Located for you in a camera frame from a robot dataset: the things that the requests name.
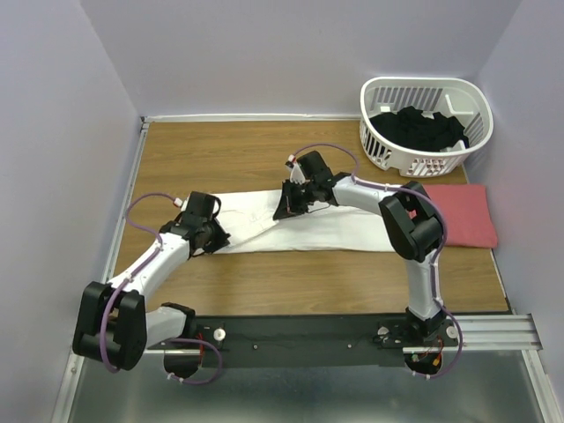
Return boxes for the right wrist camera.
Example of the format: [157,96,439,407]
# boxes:
[286,154,307,185]

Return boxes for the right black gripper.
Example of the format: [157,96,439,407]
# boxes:
[271,179,316,221]

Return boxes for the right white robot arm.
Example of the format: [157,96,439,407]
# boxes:
[273,151,447,345]

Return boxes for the white plastic laundry basket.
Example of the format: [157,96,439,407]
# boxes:
[360,77,494,178]

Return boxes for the white printed t-shirt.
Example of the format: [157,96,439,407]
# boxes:
[218,189,393,254]

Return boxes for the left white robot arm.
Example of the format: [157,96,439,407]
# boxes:
[72,191,230,373]

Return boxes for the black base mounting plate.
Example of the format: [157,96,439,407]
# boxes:
[163,313,458,382]

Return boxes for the black clothes in basket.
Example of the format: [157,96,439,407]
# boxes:
[369,106,470,152]

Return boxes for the folded red t-shirt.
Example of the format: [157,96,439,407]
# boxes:
[424,184,498,249]

